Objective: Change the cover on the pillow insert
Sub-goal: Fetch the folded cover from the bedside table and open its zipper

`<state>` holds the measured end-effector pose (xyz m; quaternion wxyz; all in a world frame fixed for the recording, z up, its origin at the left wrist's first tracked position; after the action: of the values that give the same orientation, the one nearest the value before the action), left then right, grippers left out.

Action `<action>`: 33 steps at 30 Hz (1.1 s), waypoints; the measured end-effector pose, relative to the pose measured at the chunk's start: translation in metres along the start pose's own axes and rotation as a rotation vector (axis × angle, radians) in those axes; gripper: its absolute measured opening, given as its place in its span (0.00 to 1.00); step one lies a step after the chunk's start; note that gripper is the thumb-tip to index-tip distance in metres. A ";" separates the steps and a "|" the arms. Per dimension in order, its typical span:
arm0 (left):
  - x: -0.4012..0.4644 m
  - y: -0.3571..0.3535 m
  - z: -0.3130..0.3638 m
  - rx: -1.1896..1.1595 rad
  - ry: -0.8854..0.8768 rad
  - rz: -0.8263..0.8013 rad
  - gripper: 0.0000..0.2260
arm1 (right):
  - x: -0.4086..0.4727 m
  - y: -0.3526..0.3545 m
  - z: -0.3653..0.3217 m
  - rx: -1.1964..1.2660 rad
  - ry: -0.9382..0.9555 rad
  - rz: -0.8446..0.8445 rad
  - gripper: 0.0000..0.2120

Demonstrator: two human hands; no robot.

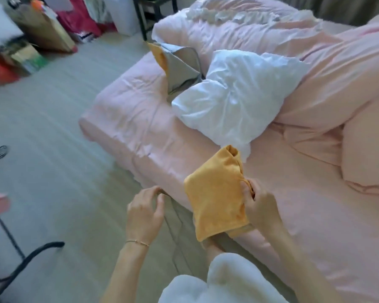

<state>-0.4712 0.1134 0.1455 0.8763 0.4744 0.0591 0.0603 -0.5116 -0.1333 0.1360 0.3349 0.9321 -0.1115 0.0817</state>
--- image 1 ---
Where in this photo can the person's left hand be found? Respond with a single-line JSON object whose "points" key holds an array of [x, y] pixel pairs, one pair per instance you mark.
{"points": [[143, 217]]}

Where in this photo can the person's left forearm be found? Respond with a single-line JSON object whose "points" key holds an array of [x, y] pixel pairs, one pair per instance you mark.
{"points": [[126, 274]]}

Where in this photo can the grey-green cushion cover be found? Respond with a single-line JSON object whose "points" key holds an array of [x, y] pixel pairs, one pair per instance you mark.
{"points": [[183, 69], [214, 195]]}

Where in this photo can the person's white trousers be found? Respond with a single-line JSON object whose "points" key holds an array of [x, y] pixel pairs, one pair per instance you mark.
{"points": [[233, 280]]}

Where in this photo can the black chair base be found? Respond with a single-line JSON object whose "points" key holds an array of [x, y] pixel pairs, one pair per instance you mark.
{"points": [[34, 250]]}

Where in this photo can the pink bed sheet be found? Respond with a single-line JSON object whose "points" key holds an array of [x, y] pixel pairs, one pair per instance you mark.
{"points": [[303, 201]]}

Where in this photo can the green printed box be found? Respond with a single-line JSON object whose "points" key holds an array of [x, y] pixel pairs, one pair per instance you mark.
{"points": [[30, 58]]}

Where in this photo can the white cushion insert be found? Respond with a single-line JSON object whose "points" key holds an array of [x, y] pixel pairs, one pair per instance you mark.
{"points": [[237, 97]]}

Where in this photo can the person's right hand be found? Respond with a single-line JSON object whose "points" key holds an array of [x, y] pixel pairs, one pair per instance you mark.
{"points": [[263, 211]]}

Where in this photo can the pink duvet with white ruffle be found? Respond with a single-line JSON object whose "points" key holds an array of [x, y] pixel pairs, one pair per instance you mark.
{"points": [[319, 69]]}

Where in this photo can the red plastic bag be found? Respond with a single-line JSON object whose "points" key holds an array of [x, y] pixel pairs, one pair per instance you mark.
{"points": [[79, 20]]}

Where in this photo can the plain pink pillow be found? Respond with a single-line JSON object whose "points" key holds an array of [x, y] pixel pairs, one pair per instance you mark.
{"points": [[369, 145]]}

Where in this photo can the white fluffy item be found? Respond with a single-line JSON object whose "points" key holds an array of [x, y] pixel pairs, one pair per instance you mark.
{"points": [[1, 23]]}

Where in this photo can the brown cardboard box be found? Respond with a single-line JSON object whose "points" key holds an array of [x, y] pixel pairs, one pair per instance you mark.
{"points": [[47, 31]]}

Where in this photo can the black metal rack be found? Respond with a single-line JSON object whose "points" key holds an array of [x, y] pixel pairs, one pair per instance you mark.
{"points": [[142, 15]]}

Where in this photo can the person's right forearm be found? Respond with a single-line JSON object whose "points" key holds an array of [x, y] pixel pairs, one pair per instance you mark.
{"points": [[300, 268]]}

